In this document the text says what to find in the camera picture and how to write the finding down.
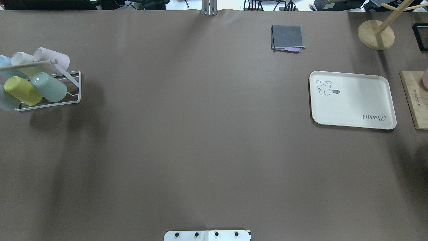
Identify cream rabbit tray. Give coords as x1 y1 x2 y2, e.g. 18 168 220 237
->
309 71 397 130

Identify green plastic cup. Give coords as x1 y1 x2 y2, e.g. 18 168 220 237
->
31 73 68 103

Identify pink plastic cup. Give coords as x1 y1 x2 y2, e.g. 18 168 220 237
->
33 47 70 71

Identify yellow plastic cup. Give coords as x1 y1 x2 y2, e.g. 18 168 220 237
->
4 76 43 106

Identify white plastic cup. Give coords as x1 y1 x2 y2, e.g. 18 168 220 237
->
11 52 46 77

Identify blue plastic cup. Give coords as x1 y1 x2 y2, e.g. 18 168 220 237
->
0 55 28 81

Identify grey folded cloth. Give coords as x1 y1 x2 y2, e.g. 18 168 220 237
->
271 25 306 52

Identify wooden mug tree stand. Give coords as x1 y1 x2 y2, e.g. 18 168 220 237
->
357 0 428 51

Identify wooden cutting board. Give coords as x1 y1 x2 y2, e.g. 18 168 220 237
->
400 71 428 130

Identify aluminium frame post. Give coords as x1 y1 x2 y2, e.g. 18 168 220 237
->
201 0 218 16

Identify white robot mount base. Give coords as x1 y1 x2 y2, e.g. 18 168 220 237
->
163 230 252 241

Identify white wire cup rack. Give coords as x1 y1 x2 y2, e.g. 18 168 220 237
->
0 59 82 112

